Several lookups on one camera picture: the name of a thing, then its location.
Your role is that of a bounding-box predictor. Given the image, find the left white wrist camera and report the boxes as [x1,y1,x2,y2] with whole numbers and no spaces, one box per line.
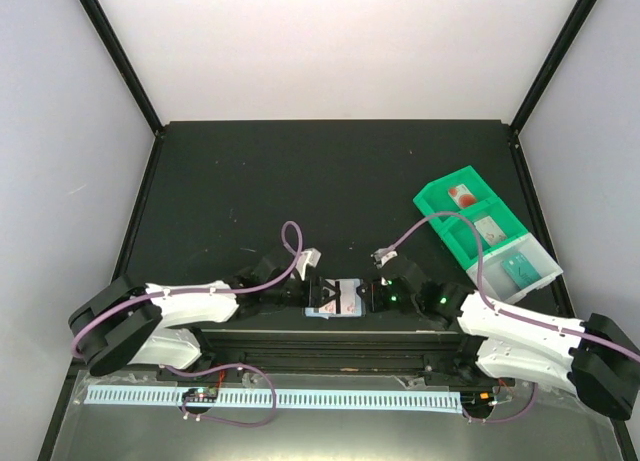
[295,248,321,281]

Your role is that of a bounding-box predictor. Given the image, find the white card red print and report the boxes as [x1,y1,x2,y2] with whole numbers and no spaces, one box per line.
[318,279,360,316]

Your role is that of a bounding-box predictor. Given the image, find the green two-compartment bin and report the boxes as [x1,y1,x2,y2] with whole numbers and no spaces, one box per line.
[413,166,528,269]

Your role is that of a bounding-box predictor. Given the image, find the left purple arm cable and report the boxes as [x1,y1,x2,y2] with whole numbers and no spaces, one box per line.
[72,220,305,360]

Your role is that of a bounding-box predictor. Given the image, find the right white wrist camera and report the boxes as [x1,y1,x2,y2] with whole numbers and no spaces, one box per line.
[371,247,398,269]

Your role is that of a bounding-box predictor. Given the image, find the white card red marks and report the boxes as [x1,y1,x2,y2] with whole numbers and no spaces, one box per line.
[474,216,507,246]

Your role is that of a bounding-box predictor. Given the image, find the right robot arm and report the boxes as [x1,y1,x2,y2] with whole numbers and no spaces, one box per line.
[364,249,639,421]

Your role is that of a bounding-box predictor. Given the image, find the right black frame post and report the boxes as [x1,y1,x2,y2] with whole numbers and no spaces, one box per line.
[508,0,609,132]

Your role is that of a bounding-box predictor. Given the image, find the black aluminium rail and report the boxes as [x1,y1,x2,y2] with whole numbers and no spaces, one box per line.
[72,328,492,389]

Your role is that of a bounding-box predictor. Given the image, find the left black frame post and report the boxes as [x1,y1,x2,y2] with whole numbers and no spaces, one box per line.
[78,0,164,136]

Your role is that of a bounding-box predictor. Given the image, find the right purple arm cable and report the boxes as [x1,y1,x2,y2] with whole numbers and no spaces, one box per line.
[372,210,640,362]

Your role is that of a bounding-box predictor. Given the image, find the small electronics board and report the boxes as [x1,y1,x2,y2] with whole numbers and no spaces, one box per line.
[182,387,218,403]

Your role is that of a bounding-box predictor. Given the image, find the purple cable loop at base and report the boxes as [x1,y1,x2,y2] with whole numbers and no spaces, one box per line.
[164,363,279,426]

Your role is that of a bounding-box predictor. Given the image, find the clear plastic bin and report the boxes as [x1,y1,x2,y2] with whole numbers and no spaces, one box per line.
[481,233,563,304]

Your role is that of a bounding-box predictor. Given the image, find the black frame post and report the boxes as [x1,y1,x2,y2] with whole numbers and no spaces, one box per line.
[78,0,164,136]
[508,0,609,132]

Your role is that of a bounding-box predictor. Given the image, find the white slotted cable duct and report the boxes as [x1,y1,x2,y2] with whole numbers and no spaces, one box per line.
[83,385,463,414]

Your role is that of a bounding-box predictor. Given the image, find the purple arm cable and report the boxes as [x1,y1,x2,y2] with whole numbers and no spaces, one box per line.
[72,220,305,360]
[372,210,640,362]

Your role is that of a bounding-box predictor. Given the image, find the black leather card holder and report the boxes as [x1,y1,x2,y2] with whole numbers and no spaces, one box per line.
[304,277,365,319]

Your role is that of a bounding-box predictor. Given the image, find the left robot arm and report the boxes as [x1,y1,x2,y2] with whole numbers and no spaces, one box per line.
[68,248,355,380]

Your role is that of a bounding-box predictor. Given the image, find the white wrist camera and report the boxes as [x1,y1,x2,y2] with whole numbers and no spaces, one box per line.
[295,248,321,281]
[371,247,398,269]

